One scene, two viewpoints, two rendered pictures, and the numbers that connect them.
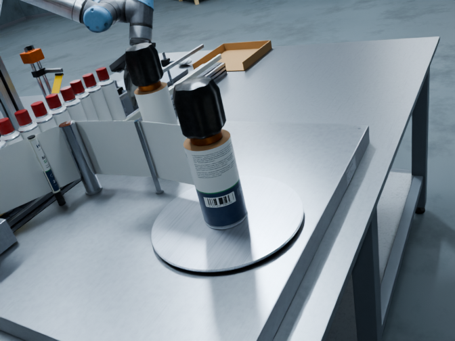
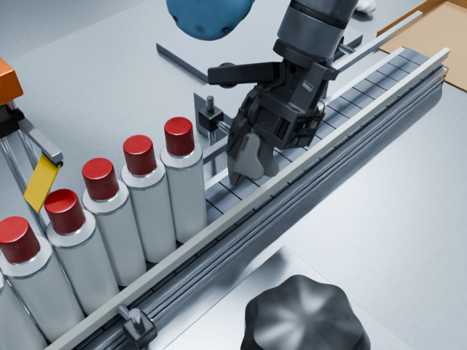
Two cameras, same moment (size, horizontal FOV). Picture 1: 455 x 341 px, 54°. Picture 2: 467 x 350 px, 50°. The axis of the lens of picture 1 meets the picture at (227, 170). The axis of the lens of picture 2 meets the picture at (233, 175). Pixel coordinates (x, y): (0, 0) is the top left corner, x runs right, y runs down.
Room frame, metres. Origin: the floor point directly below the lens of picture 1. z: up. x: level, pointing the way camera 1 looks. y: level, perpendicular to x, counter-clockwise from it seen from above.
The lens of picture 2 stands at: (0.98, 0.16, 1.46)
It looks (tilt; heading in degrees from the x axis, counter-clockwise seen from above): 48 degrees down; 12
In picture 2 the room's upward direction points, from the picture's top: straight up
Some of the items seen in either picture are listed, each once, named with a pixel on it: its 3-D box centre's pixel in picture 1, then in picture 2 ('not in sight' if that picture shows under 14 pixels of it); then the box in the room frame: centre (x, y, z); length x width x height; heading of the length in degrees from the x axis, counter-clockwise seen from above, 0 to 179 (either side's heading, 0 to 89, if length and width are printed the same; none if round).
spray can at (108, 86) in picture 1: (111, 99); (184, 184); (1.38, 0.31, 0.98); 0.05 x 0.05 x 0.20
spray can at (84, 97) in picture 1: (87, 113); (114, 226); (1.30, 0.37, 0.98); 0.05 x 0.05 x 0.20
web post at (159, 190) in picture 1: (148, 157); not in sight; (0.91, 0.17, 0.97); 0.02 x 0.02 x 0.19
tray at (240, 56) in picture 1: (233, 55); (463, 36); (2.04, -0.15, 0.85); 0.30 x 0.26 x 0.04; 145
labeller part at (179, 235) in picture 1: (226, 218); not in sight; (0.74, 0.02, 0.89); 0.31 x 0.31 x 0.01
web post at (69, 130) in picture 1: (80, 157); not in sight; (1.00, 0.34, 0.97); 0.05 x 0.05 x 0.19
